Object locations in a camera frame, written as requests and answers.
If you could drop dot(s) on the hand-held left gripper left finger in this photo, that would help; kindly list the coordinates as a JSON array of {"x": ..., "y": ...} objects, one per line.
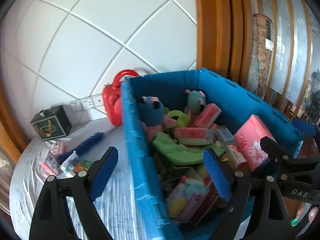
[{"x": 105, "y": 172}]

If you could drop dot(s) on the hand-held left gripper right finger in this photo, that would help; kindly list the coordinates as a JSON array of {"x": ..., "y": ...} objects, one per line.
[{"x": 217, "y": 175}]

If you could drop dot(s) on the white red medicine box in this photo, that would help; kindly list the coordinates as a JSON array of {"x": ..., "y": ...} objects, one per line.
[{"x": 236, "y": 156}]

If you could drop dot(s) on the orange wooden frame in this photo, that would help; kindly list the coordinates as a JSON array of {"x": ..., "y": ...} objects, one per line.
[
  {"x": 10, "y": 120},
  {"x": 220, "y": 30}
]

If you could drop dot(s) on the person's right hand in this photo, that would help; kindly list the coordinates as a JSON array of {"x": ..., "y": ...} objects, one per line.
[{"x": 313, "y": 216}]

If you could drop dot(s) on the wall socket panel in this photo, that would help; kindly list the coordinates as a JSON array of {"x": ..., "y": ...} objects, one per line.
[{"x": 76, "y": 105}]

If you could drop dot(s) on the green orange medicine box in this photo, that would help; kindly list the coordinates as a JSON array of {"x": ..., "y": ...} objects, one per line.
[{"x": 83, "y": 165}]

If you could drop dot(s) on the blue plastic crate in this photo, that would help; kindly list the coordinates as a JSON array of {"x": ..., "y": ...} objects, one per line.
[{"x": 140, "y": 155}]

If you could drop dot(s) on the white blue medicine box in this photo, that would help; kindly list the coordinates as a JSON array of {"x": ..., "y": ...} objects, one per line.
[{"x": 225, "y": 136}]

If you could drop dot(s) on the patterned translucent panel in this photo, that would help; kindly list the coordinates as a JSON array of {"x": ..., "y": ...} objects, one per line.
[{"x": 292, "y": 42}]

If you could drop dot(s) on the cloth-covered round desktop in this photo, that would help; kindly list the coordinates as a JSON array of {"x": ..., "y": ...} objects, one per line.
[{"x": 117, "y": 205}]

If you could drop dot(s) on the red small suitcase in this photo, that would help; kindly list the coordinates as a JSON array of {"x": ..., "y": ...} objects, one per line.
[{"x": 112, "y": 105}]

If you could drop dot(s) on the lime green soft toy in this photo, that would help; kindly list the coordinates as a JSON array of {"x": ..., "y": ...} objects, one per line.
[{"x": 181, "y": 118}]

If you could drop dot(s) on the green cloth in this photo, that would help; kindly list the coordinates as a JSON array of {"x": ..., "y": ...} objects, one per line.
[{"x": 180, "y": 152}]

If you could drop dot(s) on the teal plush mouse toy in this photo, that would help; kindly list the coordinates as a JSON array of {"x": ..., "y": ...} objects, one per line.
[{"x": 196, "y": 101}]

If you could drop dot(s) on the blue duster brush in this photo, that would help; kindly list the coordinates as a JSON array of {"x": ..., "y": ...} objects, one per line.
[{"x": 85, "y": 143}]

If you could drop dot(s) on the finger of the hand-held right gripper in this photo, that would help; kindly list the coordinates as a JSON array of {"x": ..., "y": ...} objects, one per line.
[
  {"x": 272, "y": 147},
  {"x": 303, "y": 127}
]

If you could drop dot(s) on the colourful printed tissue pack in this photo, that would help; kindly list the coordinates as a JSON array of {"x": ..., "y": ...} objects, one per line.
[{"x": 187, "y": 197}]

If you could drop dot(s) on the blue plush mouse toy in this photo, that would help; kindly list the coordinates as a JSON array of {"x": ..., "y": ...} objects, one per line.
[{"x": 151, "y": 110}]

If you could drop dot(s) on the rolled patterned mat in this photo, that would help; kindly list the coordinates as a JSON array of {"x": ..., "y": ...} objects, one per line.
[{"x": 262, "y": 55}]

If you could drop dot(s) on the black gift box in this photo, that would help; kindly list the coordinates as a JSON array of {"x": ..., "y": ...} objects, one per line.
[{"x": 51, "y": 126}]

